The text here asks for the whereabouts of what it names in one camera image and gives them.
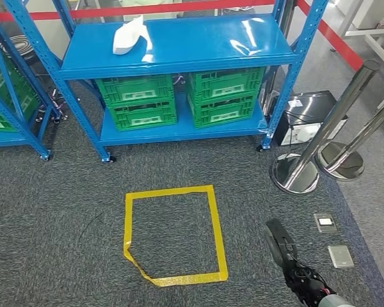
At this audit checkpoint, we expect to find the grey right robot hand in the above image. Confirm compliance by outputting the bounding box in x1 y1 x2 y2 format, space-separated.
264 223 286 269

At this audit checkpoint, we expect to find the blue metal shelf rack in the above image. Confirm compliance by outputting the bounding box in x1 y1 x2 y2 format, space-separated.
3 0 328 164
0 0 62 161

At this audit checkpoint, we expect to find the white plastic shell part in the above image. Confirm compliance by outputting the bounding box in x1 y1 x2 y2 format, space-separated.
112 15 152 56

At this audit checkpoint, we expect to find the yellow floor tape square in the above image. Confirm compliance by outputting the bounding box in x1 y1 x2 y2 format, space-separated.
123 185 229 288

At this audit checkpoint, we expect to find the steel floor socket plate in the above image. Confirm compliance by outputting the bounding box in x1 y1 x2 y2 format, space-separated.
328 244 356 270
313 213 338 234

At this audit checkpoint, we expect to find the chrome barrier stanchion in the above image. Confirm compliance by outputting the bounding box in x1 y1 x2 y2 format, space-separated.
316 89 384 182

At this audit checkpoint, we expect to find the black flat board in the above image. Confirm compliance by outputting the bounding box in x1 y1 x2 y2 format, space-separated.
273 90 349 147

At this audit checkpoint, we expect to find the black round stool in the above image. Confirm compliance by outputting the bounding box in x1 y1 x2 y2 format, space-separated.
0 36 68 123

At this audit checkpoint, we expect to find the black barrier post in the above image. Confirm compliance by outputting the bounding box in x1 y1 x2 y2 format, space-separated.
262 0 298 116

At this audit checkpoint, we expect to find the white bench frame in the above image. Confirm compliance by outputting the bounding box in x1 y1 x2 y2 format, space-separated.
331 0 384 111

